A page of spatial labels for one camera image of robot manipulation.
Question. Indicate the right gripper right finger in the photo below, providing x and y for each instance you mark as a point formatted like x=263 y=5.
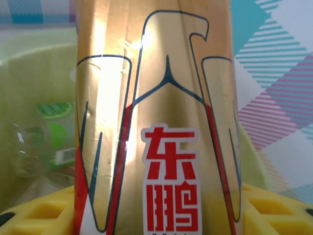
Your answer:
x=274 y=215

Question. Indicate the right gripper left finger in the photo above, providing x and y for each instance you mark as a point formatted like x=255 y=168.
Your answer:
x=36 y=215

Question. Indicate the green label plastic bottle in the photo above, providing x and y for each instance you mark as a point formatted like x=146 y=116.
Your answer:
x=56 y=132

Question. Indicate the gold red label bottle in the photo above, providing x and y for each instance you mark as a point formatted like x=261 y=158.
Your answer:
x=159 y=98

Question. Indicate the bin with green liner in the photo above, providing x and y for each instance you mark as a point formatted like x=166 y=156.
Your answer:
x=36 y=61

